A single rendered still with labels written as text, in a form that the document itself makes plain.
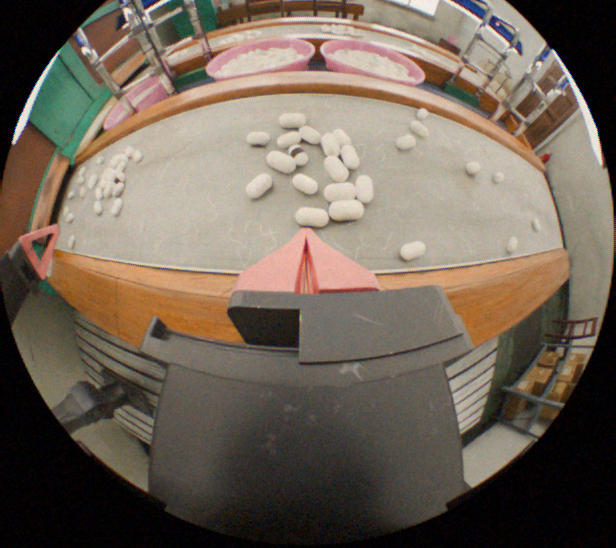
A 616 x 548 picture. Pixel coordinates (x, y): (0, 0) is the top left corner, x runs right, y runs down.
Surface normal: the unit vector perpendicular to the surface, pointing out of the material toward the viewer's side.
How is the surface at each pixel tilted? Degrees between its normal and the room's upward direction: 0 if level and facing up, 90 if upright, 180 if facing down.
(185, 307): 0
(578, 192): 90
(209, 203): 0
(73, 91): 90
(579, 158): 91
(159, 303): 0
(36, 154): 90
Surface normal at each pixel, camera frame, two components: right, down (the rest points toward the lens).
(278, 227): 0.00, -0.25
